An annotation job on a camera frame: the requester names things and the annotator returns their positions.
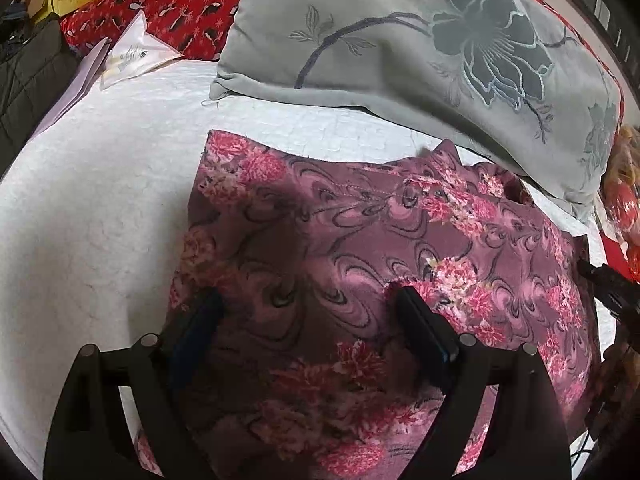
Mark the white triangular packet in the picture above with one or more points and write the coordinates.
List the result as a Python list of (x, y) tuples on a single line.
[(135, 55)]

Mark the white quilted bedspread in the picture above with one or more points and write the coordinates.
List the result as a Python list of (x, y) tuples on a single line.
[(100, 210)]

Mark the plastic bag of plush toys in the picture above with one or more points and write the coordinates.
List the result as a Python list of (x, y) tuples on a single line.
[(625, 185)]

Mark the window grille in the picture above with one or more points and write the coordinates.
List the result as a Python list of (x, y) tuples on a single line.
[(600, 5)]

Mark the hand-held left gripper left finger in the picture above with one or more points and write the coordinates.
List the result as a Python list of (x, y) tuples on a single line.
[(200, 322)]

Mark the grey floral pillow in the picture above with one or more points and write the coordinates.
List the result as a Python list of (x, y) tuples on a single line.
[(400, 60)]

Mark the dark quilted jacket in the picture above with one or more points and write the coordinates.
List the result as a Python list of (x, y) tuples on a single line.
[(25, 80)]

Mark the pale lilac sheet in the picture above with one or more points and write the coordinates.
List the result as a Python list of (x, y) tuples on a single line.
[(75, 87)]

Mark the red printed blanket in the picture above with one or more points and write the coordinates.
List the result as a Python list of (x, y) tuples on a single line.
[(190, 10)]

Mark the purple floral shirt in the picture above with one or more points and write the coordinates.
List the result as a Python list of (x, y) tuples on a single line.
[(350, 240)]

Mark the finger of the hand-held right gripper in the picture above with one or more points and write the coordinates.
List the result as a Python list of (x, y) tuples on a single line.
[(607, 285)]

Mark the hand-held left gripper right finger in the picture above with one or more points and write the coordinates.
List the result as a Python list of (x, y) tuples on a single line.
[(425, 330)]

